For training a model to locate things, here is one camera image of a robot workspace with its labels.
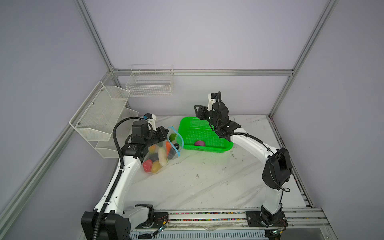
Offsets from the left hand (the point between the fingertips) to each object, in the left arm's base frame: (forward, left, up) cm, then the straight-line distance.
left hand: (168, 131), depth 75 cm
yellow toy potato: (-8, +9, -23) cm, 26 cm away
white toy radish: (-4, +6, -20) cm, 21 cm away
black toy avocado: (-2, +12, -23) cm, 26 cm away
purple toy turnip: (+8, -17, -22) cm, 29 cm away
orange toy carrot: (-6, 0, -4) cm, 7 cm away
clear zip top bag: (-2, -4, -9) cm, 10 cm away
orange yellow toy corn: (+4, +14, -22) cm, 27 cm away
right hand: (+14, -14, +5) cm, 21 cm away
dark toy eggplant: (-9, -2, -8) cm, 12 cm away
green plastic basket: (+19, -16, -27) cm, 36 cm away
